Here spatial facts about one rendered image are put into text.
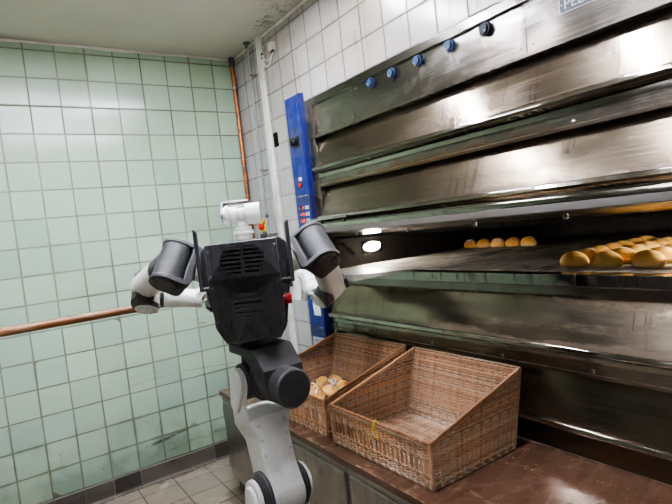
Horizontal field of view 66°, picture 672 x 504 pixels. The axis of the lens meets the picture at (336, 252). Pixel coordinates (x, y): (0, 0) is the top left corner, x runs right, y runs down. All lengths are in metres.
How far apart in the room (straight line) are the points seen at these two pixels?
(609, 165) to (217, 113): 2.56
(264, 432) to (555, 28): 1.53
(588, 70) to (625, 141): 0.24
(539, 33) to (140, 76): 2.39
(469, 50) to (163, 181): 2.06
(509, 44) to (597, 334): 0.99
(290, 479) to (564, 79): 1.47
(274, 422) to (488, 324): 0.87
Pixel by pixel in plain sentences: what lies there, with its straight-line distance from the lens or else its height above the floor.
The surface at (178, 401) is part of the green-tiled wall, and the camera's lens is 3.50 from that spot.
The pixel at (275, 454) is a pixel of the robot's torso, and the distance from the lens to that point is 1.70.
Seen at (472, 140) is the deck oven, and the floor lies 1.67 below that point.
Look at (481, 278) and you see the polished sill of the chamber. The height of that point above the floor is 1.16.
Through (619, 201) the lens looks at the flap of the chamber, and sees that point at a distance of 1.54.
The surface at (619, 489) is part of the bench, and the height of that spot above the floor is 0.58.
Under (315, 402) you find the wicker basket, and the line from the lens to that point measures 2.20.
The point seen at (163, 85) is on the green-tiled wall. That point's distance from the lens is 3.54.
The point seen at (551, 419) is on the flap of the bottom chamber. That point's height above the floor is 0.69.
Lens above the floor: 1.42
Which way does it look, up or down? 3 degrees down
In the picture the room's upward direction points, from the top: 6 degrees counter-clockwise
